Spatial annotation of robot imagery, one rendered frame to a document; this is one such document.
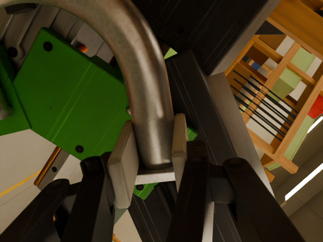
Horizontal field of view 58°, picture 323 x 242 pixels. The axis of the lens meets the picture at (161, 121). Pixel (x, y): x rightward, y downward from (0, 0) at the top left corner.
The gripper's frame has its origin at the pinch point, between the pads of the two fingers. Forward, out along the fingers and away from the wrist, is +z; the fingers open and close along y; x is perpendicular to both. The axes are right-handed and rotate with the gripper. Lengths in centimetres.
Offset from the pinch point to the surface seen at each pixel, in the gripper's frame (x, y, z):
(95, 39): 6, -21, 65
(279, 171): -506, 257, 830
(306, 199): -464, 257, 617
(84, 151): -5.3, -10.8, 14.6
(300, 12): 3, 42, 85
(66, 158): -11.3, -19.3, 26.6
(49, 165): -12.5, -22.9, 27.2
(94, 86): 2.4, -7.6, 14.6
